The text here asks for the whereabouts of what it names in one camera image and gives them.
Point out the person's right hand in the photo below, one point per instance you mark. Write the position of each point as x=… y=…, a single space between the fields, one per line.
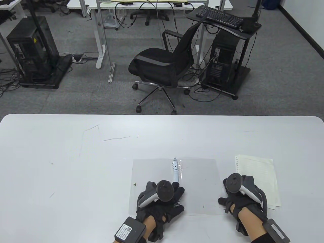
x=243 y=203

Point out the person's left hand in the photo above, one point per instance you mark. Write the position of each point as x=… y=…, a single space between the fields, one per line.
x=157 y=212

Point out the grey and white controller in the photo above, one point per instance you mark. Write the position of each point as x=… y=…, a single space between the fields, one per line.
x=165 y=191
x=234 y=183

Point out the stack of lined loose-leaf paper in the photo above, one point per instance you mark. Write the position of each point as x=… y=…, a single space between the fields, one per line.
x=263 y=167

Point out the person's right forearm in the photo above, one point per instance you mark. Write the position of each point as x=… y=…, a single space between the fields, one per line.
x=250 y=222

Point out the person's left forearm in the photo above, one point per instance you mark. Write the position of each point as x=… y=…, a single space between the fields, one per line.
x=149 y=225

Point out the black wrist sensor box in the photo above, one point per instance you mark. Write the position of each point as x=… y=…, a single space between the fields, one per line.
x=276 y=231
x=129 y=229

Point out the black rolling computer cart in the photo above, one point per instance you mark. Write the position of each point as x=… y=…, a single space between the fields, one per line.
x=241 y=77

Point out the black computer tower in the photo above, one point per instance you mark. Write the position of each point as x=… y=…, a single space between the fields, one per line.
x=30 y=50
x=222 y=58

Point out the black mesh office chair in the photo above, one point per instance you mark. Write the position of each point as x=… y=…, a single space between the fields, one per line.
x=152 y=63

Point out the white power strip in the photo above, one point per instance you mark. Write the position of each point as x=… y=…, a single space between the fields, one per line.
x=76 y=58

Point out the black rolling computer stand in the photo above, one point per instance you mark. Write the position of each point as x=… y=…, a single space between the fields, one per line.
x=62 y=67

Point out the black keyboard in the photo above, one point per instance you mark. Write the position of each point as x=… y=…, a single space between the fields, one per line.
x=217 y=15

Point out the white rolling cabinet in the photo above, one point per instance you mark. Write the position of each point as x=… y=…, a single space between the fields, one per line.
x=111 y=21

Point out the black chair wheel base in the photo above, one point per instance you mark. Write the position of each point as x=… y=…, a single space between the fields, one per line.
x=149 y=15
x=48 y=7

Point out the dark blue bag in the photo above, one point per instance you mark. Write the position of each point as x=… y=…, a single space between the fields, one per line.
x=270 y=3

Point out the white background desk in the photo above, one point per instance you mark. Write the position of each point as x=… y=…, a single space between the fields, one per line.
x=76 y=3
x=7 y=5

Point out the aluminium frame post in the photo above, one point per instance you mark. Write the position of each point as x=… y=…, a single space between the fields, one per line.
x=111 y=73

